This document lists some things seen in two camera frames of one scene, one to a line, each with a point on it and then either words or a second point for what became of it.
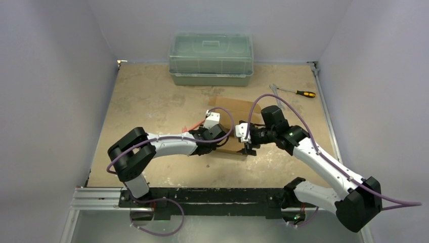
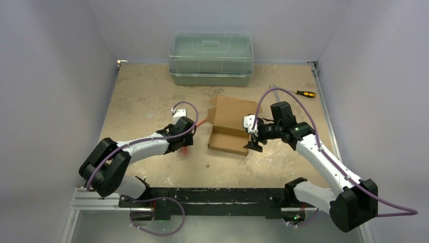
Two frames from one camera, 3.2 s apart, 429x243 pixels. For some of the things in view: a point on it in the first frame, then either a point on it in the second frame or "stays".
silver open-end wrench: (280, 104) stays
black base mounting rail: (166, 202) stays
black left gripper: (214, 147) → (188, 140)
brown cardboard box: (240, 110) stays
